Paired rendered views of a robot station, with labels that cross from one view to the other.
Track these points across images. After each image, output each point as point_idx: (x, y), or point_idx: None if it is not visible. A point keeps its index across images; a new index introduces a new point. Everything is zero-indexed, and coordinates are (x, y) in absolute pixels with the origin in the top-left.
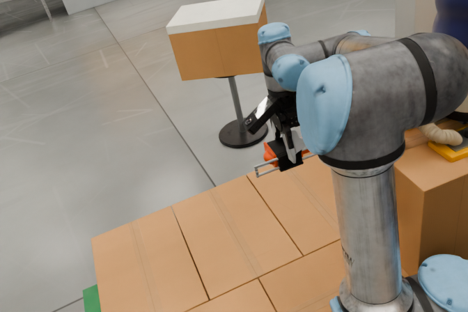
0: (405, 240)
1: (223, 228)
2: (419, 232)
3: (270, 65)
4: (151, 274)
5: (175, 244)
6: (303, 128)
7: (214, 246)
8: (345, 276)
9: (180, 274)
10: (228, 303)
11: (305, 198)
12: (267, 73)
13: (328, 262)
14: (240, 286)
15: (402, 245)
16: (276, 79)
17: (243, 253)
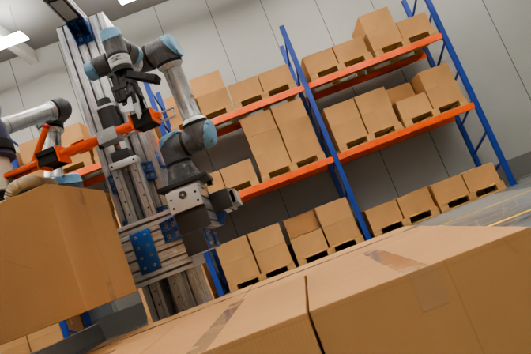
0: (118, 254)
1: (234, 317)
2: (116, 230)
3: (134, 45)
4: (374, 258)
5: (324, 284)
6: (178, 49)
7: (265, 300)
8: (163, 325)
9: (331, 272)
10: (286, 280)
11: None
12: (128, 53)
13: (161, 328)
14: (264, 291)
15: (119, 265)
16: (140, 52)
17: (235, 307)
